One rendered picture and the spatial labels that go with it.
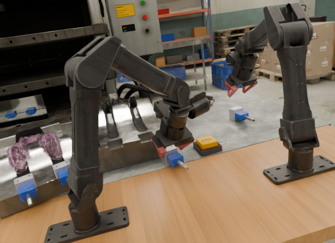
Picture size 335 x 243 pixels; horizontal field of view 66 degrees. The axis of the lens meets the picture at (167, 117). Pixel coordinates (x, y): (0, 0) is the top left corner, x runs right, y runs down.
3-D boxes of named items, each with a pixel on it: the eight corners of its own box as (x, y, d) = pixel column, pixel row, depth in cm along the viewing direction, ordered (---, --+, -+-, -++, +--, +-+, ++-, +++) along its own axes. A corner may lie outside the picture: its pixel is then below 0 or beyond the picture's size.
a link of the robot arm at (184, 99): (194, 109, 84) (188, 73, 80) (213, 114, 77) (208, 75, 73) (166, 122, 78) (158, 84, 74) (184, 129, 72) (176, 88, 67)
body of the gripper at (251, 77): (227, 77, 107) (232, 62, 102) (247, 72, 111) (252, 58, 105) (236, 87, 103) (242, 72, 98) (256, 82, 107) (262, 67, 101)
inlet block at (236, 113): (258, 124, 108) (258, 112, 106) (249, 128, 107) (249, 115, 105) (238, 116, 120) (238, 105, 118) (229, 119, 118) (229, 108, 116)
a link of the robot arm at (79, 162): (92, 186, 67) (93, 57, 60) (102, 198, 62) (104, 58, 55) (68, 192, 63) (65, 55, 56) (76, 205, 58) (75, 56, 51)
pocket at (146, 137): (156, 145, 91) (154, 136, 90) (141, 149, 90) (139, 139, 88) (153, 140, 95) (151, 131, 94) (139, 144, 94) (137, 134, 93)
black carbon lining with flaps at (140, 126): (150, 135, 96) (146, 111, 93) (106, 145, 92) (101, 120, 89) (135, 109, 128) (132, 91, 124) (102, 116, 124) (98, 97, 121)
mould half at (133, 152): (173, 155, 94) (168, 120, 89) (100, 173, 88) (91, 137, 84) (146, 115, 140) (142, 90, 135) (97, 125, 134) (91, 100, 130)
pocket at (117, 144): (125, 153, 89) (123, 143, 87) (109, 156, 87) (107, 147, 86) (123, 147, 93) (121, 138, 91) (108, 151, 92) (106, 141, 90)
